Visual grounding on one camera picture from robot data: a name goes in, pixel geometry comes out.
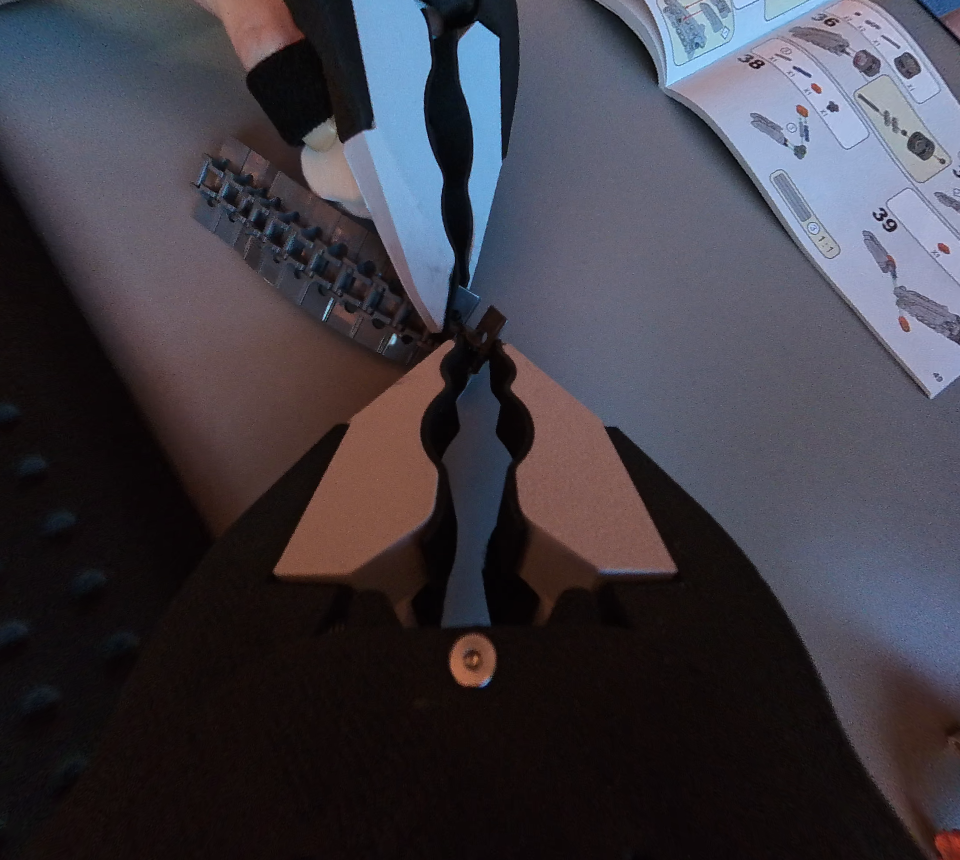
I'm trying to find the black toy track chain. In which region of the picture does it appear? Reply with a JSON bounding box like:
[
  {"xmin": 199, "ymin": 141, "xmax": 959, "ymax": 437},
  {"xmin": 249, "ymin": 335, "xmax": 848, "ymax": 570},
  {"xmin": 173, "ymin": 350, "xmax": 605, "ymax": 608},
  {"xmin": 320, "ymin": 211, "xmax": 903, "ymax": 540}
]
[{"xmin": 191, "ymin": 139, "xmax": 481, "ymax": 366}]

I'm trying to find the open instruction booklet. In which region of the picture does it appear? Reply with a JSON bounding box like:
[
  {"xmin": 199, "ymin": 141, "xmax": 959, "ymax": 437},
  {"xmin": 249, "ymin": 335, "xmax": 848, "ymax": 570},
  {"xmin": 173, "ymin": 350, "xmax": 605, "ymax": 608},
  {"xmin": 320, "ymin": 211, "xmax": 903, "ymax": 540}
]
[{"xmin": 508, "ymin": 0, "xmax": 960, "ymax": 400}]

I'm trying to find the small black track link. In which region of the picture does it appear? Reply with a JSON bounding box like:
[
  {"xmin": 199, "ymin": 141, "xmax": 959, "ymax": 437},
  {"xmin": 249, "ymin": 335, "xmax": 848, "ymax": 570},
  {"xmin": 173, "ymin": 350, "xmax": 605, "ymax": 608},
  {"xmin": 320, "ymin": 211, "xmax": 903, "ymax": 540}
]
[{"xmin": 453, "ymin": 305, "xmax": 513, "ymax": 375}]

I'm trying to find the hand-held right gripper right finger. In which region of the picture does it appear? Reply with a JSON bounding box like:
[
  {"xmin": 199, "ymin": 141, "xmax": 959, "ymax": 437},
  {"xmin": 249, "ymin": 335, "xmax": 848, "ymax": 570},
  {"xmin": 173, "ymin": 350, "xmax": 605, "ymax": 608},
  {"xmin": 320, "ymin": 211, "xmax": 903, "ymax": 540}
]
[{"xmin": 486, "ymin": 344, "xmax": 680, "ymax": 627}]

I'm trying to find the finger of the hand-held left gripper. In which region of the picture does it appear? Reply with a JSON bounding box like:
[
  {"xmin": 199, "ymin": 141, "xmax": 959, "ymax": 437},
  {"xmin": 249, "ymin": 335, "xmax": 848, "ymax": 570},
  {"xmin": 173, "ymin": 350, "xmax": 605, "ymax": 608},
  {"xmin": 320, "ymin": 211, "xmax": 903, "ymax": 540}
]
[
  {"xmin": 446, "ymin": 24, "xmax": 505, "ymax": 290},
  {"xmin": 339, "ymin": 0, "xmax": 460, "ymax": 338}
]

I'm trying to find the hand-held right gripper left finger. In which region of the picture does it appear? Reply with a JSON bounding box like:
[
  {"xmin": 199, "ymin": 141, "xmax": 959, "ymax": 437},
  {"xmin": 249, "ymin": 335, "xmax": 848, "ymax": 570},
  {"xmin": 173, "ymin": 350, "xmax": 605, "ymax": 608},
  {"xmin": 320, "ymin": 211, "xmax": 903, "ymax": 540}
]
[{"xmin": 272, "ymin": 341, "xmax": 460, "ymax": 627}]

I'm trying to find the black perforated panel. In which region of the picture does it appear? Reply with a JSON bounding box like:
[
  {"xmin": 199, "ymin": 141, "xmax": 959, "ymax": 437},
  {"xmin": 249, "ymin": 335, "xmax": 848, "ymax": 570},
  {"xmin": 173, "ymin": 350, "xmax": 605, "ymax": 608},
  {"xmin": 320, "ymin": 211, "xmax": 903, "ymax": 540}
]
[{"xmin": 0, "ymin": 155, "xmax": 211, "ymax": 860}]

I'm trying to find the grey desk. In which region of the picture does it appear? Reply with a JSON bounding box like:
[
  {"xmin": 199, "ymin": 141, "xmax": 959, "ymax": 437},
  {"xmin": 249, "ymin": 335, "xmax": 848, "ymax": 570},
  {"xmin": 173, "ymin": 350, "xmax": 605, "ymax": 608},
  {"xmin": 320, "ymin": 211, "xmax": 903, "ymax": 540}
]
[{"xmin": 0, "ymin": 0, "xmax": 960, "ymax": 839}]

